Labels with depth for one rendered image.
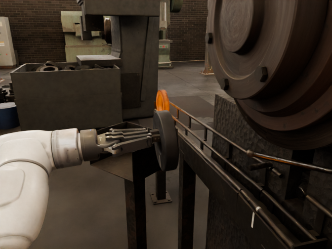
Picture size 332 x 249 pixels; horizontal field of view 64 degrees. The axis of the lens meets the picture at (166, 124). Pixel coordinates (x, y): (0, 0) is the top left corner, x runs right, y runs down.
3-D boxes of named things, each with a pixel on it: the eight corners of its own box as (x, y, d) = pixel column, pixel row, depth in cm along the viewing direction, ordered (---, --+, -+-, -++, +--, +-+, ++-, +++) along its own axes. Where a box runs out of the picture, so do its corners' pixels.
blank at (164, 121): (162, 105, 74) (150, 106, 73) (177, 116, 59) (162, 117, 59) (166, 157, 78) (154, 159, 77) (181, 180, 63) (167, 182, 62)
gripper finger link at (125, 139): (105, 136, 64) (105, 138, 62) (151, 130, 66) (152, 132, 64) (107, 150, 65) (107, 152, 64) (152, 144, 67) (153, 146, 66)
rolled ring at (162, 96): (165, 99, 149) (170, 98, 150) (156, 84, 164) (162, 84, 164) (162, 126, 159) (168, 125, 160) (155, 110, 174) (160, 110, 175)
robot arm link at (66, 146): (57, 176, 60) (84, 171, 61) (49, 139, 56) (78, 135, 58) (62, 158, 68) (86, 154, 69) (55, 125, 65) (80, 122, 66)
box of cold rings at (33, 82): (114, 114, 373) (110, 57, 347) (124, 135, 298) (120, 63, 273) (34, 121, 343) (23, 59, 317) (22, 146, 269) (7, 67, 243)
